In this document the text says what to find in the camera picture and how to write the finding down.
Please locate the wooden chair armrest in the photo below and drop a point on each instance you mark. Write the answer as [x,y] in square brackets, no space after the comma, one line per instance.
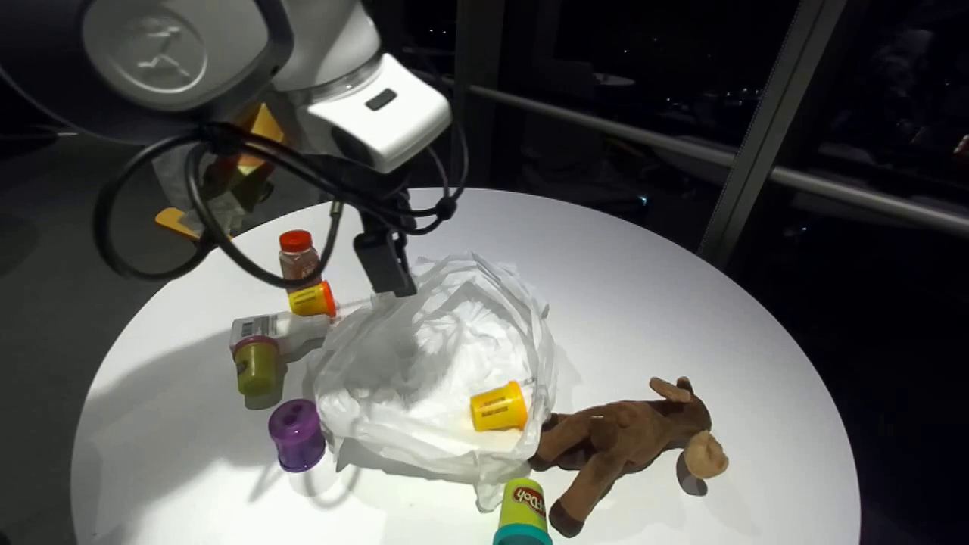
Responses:
[174,221]

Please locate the white plastic bag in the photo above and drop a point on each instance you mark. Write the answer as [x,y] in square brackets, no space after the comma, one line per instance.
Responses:
[434,342]

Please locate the green teal toy cup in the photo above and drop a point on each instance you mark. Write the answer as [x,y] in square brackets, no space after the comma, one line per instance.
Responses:
[526,510]

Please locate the purple toy cup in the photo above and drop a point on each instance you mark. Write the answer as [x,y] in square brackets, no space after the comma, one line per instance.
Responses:
[297,436]

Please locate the grey window frame post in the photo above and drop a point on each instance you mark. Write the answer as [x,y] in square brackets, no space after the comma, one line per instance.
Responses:
[773,122]

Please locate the red lid spice jar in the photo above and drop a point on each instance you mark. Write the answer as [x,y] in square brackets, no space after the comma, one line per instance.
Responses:
[297,257]

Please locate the grey horizontal window rail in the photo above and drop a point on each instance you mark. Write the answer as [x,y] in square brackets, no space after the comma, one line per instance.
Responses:
[727,162]

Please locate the brown plush moose toy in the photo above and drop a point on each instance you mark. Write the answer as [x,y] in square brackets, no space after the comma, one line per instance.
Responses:
[620,436]

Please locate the pink lid toy cup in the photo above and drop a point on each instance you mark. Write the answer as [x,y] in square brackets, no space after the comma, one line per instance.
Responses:
[259,364]

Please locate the wrist camera on wooden mount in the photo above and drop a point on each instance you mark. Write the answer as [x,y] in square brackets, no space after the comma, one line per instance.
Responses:
[259,131]

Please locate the orange yellow toy cup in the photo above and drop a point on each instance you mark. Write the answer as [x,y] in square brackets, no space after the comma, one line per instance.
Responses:
[314,296]

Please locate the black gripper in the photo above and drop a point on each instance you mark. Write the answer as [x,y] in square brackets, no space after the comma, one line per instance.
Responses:
[374,197]

